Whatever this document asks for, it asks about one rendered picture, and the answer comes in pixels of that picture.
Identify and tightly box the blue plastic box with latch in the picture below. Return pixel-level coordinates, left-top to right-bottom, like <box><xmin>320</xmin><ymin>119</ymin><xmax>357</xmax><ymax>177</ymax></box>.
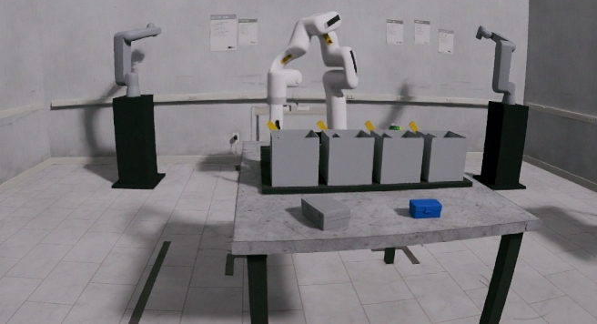
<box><xmin>409</xmin><ymin>199</ymin><xmax>442</xmax><ymax>218</ymax></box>

